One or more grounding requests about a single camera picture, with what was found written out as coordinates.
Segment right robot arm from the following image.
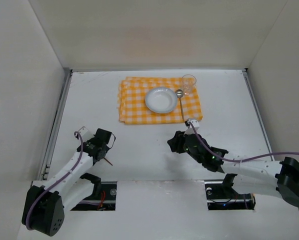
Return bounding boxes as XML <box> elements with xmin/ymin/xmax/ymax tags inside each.
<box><xmin>167</xmin><ymin>131</ymin><xmax>299</xmax><ymax>208</ymax></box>

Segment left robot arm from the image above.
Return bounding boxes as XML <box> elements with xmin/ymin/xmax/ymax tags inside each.
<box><xmin>21</xmin><ymin>127</ymin><xmax>117</xmax><ymax>237</ymax></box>

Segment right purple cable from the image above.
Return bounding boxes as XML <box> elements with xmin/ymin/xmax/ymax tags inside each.
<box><xmin>188</xmin><ymin>121</ymin><xmax>299</xmax><ymax>210</ymax></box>

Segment yellow white checkered cloth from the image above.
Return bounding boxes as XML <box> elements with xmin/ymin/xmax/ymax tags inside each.
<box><xmin>117</xmin><ymin>76</ymin><xmax>205</xmax><ymax>125</ymax></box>

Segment white ceramic plate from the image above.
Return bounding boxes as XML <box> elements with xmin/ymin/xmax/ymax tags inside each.
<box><xmin>145</xmin><ymin>87</ymin><xmax>178</xmax><ymax>114</ymax></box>

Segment clear drinking glass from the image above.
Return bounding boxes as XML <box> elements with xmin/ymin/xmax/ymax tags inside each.
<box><xmin>181</xmin><ymin>74</ymin><xmax>197</xmax><ymax>95</ymax></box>

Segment silver spoon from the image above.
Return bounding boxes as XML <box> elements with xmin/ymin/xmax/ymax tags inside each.
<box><xmin>175</xmin><ymin>89</ymin><xmax>185</xmax><ymax>122</ymax></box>

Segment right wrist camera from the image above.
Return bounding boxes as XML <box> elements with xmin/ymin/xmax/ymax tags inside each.
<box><xmin>184</xmin><ymin>118</ymin><xmax>200</xmax><ymax>131</ymax></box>

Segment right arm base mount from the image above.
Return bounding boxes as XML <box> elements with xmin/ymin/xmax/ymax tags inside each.
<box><xmin>204</xmin><ymin>174</ymin><xmax>256</xmax><ymax>211</ymax></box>

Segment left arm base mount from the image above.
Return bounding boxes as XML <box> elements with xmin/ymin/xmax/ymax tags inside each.
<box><xmin>71</xmin><ymin>173</ymin><xmax>117</xmax><ymax>211</ymax></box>

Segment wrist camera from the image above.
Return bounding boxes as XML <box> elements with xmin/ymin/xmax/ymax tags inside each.
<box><xmin>184</xmin><ymin>118</ymin><xmax>200</xmax><ymax>131</ymax></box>
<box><xmin>77</xmin><ymin>126</ymin><xmax>94</xmax><ymax>142</ymax></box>

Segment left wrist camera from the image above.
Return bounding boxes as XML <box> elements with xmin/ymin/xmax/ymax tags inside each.
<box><xmin>77</xmin><ymin>126</ymin><xmax>94</xmax><ymax>142</ymax></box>

